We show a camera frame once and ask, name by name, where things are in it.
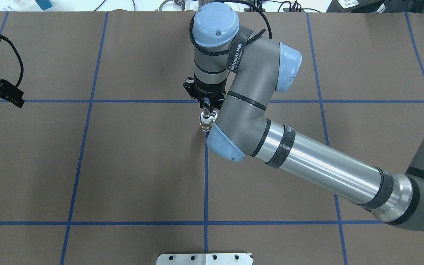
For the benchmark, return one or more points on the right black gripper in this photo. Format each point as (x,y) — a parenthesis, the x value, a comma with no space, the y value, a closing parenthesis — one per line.
(208,89)

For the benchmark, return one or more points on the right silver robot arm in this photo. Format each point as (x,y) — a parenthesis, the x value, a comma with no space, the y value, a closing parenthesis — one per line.
(236,73)

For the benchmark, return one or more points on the white camera stand column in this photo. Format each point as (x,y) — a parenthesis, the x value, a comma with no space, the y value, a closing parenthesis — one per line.
(206,259)

